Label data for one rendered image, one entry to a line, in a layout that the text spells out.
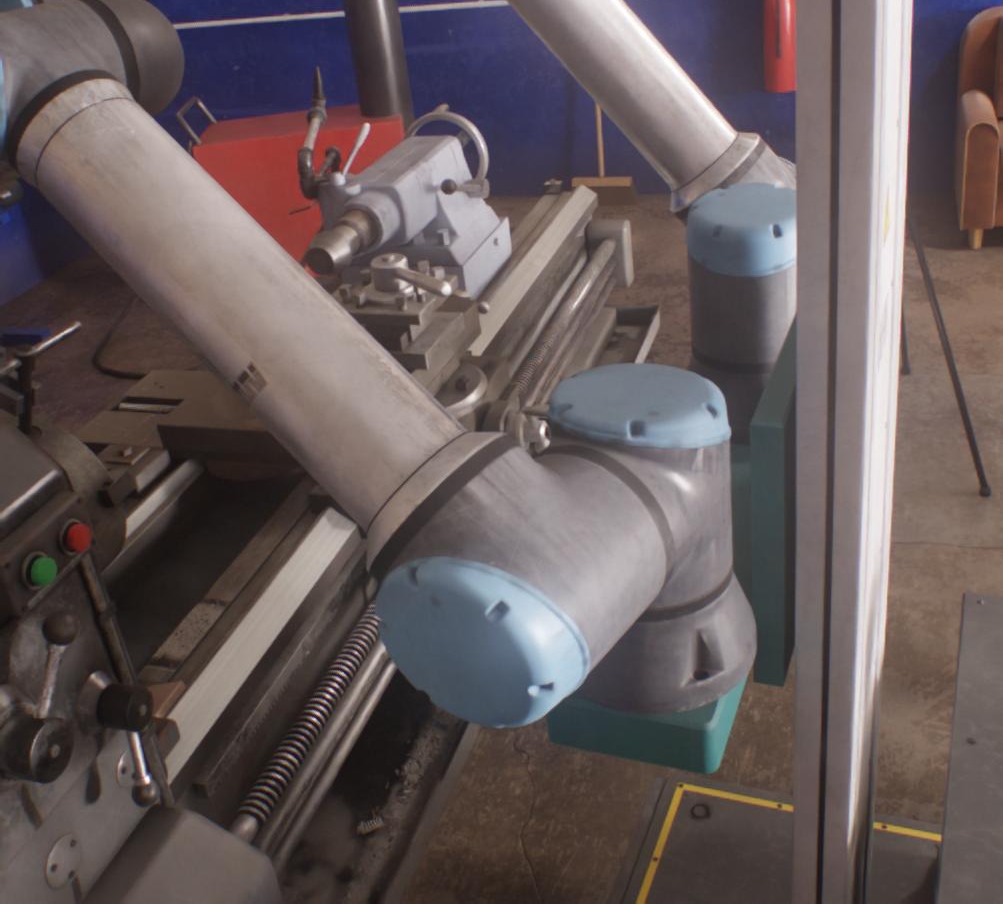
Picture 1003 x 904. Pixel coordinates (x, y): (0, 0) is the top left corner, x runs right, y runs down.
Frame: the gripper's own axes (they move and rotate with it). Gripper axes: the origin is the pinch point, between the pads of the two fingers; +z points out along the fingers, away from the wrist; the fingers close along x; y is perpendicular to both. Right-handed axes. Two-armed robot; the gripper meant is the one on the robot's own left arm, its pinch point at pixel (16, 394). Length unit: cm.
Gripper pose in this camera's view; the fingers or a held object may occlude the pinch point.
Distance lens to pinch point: 150.4
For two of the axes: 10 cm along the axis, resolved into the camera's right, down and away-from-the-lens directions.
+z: 8.9, 4.0, -1.9
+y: 2.5, -8.1, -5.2
